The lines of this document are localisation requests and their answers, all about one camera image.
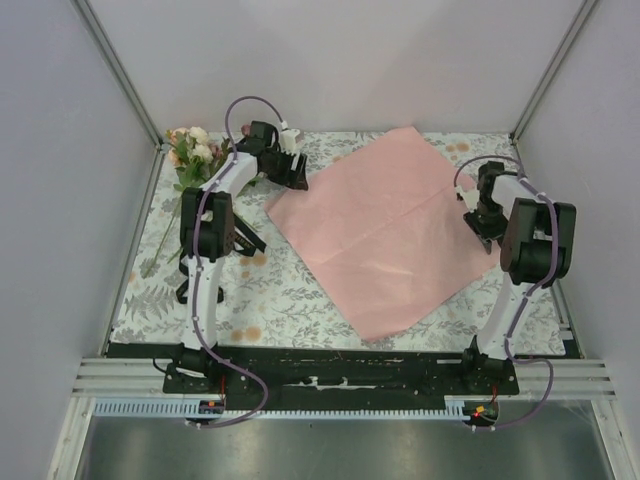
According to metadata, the pale pink fake flower stem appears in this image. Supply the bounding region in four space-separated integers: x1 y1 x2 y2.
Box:
134 144 182 279

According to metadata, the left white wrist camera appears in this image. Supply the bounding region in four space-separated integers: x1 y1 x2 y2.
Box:
279 128 304 155

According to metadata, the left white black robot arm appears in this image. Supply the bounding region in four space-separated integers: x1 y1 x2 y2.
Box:
166 121 308 394

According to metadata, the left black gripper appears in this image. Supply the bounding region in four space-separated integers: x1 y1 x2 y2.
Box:
262 147 308 193

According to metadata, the aluminium frame rail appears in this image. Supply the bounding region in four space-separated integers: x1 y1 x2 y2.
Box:
72 358 616 401

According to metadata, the dark pink fake flower stem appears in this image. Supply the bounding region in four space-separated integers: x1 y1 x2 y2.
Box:
241 124 252 138

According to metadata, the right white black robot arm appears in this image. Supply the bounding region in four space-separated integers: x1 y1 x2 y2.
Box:
454 155 577 394

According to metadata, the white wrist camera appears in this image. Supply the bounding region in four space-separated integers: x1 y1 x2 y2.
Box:
279 128 304 155
454 185 479 210

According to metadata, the black ribbon with gold text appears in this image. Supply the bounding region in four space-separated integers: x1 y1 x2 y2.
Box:
171 213 267 305

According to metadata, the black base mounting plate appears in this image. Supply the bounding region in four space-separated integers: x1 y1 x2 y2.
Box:
162 343 521 412

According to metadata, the pink peony fake flower stem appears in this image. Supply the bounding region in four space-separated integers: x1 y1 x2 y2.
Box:
168 140 232 193

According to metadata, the white slotted cable duct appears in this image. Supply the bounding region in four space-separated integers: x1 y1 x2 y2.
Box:
93 393 501 419

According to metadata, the cream rose fake flower stem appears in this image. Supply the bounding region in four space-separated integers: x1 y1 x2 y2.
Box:
165 126 214 167

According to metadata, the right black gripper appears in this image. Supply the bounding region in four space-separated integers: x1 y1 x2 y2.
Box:
462 198 507 254

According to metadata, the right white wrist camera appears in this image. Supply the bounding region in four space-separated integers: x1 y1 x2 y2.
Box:
454 185 479 210

